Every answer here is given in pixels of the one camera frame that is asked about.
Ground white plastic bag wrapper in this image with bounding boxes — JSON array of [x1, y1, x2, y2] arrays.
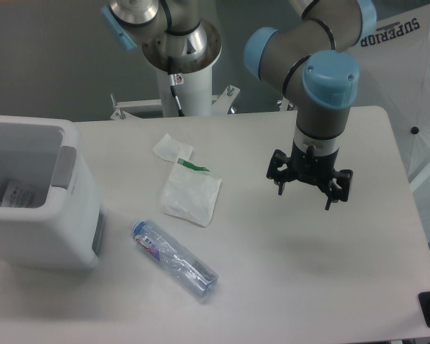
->
[[153, 133, 222, 227]]

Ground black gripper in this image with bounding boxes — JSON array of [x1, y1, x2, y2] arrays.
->
[[266, 143, 353, 211]]

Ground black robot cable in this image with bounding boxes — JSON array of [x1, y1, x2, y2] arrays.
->
[[166, 57, 186, 118]]

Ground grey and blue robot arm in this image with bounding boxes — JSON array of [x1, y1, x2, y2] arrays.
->
[[101, 1, 377, 204]]

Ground crumpled paper in trash can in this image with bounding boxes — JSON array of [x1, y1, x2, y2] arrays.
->
[[1, 179, 37, 208]]

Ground white plastic trash can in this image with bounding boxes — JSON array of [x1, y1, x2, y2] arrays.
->
[[0, 115, 106, 269]]

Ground white umbrella with lettering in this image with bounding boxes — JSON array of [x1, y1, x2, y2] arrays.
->
[[338, 3, 430, 237]]

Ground clear plastic water bottle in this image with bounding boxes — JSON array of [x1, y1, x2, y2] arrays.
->
[[130, 219, 219, 299]]

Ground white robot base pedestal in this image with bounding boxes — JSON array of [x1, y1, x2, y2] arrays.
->
[[110, 19, 240, 120]]

